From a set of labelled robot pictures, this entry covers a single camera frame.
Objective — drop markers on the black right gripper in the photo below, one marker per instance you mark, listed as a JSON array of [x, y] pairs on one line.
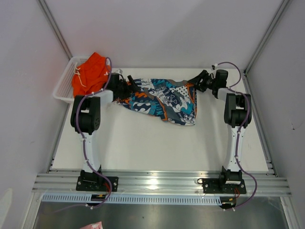
[[196, 80]]

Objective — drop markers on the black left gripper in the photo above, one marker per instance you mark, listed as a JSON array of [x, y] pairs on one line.
[[128, 89]]

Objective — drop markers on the patterned blue orange shorts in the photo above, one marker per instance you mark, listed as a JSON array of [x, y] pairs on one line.
[[169, 100]]

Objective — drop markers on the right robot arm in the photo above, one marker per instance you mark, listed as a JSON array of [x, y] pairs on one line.
[[237, 116]]

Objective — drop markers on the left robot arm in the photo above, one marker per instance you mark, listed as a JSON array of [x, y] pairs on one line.
[[86, 116]]

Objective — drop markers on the white plastic basket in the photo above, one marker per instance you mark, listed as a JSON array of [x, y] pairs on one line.
[[63, 90]]

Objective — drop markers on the pink cloth piece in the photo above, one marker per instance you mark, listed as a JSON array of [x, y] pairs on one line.
[[97, 225]]

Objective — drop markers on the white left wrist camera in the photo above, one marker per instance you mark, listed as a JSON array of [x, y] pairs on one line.
[[117, 71]]

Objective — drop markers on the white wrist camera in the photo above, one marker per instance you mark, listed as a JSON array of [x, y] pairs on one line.
[[214, 66], [117, 71]]

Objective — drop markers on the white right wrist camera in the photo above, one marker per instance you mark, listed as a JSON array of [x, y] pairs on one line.
[[214, 66]]

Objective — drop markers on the right aluminium frame post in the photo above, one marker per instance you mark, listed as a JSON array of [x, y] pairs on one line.
[[283, 7]]

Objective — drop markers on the aluminium frame post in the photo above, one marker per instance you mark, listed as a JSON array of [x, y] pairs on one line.
[[283, 7], [55, 27]]

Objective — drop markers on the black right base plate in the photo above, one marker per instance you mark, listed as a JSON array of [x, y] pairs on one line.
[[224, 184]]

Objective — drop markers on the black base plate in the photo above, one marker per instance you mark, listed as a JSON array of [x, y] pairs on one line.
[[91, 182], [224, 184]]

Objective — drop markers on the left aluminium frame post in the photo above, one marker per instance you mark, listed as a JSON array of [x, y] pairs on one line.
[[55, 27]]

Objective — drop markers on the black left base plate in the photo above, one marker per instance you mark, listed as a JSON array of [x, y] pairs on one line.
[[91, 182]]

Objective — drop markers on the white slotted cable duct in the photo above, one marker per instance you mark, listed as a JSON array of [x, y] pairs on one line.
[[133, 199]]

